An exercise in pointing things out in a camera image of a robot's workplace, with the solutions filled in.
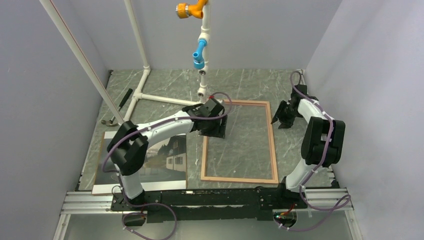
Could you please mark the aluminium extrusion rail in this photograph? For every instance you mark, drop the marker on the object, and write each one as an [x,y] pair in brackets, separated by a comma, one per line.
[83,202]

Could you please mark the pink wooden picture frame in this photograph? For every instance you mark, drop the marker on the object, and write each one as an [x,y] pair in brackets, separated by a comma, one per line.
[273,149]

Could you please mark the clear glass pane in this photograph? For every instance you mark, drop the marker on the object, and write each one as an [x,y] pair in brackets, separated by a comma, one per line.
[242,142]

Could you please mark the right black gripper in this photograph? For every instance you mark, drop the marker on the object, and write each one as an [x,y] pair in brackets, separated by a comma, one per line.
[284,122]

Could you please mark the orange nozzle fitting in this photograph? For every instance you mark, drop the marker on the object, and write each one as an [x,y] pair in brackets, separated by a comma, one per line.
[184,10]

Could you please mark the white PVC pipe stand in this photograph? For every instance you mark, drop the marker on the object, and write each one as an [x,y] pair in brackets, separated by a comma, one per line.
[138,94]

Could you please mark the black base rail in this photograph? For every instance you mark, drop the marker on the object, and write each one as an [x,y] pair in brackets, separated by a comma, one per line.
[258,203]

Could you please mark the blue nozzle fitting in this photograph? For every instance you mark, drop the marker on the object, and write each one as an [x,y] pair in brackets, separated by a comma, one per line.
[198,59]

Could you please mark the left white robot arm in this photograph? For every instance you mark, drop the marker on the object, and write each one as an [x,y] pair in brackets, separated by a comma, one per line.
[128,148]

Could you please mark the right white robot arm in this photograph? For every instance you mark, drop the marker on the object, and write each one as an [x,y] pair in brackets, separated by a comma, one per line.
[322,143]

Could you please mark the photo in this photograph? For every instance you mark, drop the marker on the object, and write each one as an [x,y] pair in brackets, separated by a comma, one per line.
[164,168]

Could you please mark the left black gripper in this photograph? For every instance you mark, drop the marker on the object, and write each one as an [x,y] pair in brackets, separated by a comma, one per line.
[219,131]

